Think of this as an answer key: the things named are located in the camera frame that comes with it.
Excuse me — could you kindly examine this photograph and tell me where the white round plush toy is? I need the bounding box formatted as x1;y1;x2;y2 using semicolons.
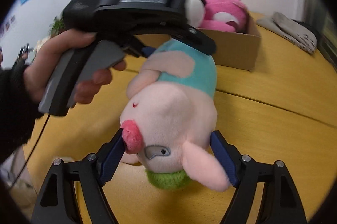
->
185;0;206;28

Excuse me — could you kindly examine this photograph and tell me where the pink pig plush teal shirt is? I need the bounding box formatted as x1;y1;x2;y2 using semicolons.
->
120;39;230;192

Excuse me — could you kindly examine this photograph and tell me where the big pink bear plush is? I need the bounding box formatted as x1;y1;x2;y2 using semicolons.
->
199;0;249;33

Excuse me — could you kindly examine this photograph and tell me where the black sleeved left forearm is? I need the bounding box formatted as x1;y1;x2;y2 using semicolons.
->
1;61;43;162

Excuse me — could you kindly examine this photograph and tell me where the person's left hand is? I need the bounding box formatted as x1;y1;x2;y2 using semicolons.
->
23;29;112;104

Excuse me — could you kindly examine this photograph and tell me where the green potted plant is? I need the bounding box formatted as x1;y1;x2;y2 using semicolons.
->
48;0;98;36

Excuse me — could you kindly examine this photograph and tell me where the brown cardboard box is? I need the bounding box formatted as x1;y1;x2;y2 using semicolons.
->
201;15;261;72

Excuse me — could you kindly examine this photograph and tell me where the grey patterned cloth bag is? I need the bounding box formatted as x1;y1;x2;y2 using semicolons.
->
256;12;318;55

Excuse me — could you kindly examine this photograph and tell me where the black cable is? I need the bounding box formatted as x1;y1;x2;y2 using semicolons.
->
8;112;51;190

